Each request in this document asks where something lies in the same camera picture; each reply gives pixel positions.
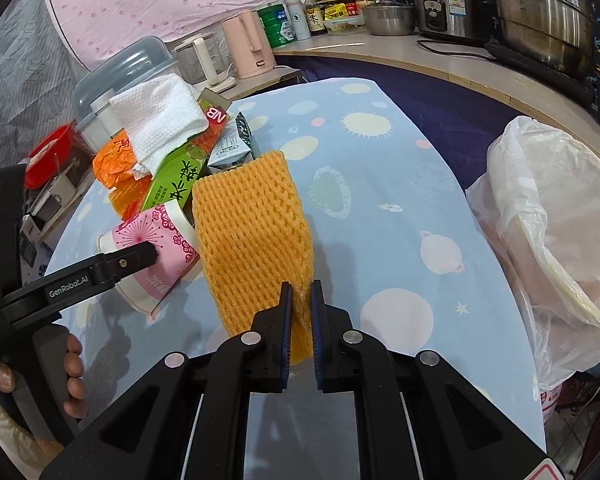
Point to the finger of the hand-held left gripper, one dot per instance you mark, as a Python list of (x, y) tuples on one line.
[(130, 260)]

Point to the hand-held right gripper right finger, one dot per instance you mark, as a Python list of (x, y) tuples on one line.
[(316, 345)]

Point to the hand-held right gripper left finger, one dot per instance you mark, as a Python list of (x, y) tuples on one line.
[(286, 345)]

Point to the pink paper cup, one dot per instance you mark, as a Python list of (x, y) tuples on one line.
[(170, 240)]

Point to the yellow foam net sleeve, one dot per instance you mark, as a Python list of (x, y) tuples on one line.
[(250, 230)]

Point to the white paper towel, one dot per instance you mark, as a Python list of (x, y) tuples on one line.
[(155, 115)]

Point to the trash bin with white bag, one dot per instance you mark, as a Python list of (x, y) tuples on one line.
[(540, 210)]

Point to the person's left forearm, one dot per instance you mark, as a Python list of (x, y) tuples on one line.
[(10, 455)]

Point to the person's left hand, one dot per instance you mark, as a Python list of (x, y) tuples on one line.
[(75, 385)]

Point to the green tea box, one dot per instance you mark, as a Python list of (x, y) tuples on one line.
[(175, 185)]

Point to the orange plastic wrapper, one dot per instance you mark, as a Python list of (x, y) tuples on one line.
[(112, 160)]

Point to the printed cardboard box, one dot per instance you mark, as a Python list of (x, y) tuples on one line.
[(47, 200)]

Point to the red plastic basin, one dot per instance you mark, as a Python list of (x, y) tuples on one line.
[(50, 147)]

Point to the white tumbler bottle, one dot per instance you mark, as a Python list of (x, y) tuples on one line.
[(100, 115)]

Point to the green white milk carton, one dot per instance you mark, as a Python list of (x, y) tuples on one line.
[(232, 150)]

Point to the blue printed tablecloth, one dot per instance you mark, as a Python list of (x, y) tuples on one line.
[(380, 185)]

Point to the dish container clear lid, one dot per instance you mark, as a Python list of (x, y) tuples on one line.
[(125, 60)]

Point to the grey striped cloth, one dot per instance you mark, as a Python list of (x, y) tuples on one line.
[(20, 70)]

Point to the pink electric kettle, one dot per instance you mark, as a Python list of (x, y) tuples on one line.
[(247, 45)]

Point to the dark purple curtain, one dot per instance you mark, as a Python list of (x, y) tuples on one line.
[(430, 110)]

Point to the green tin can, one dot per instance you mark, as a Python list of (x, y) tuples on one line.
[(275, 25)]

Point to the white tea canister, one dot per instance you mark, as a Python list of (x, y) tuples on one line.
[(299, 20)]

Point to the dark bottle white label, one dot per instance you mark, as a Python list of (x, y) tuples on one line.
[(316, 20)]

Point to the beige kitchen counter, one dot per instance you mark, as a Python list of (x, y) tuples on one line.
[(430, 60)]

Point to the clear food container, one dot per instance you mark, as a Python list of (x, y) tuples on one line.
[(345, 26)]

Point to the yellow labelled jar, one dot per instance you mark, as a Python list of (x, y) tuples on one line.
[(337, 12)]

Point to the small steel pot with lid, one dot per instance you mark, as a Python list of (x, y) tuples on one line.
[(389, 17)]

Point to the black induction cooker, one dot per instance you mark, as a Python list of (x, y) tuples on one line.
[(540, 75)]

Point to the steel rice cooker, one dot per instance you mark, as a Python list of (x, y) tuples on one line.
[(450, 5)]

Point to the large steel steamer pot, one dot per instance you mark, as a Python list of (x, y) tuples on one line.
[(540, 15)]

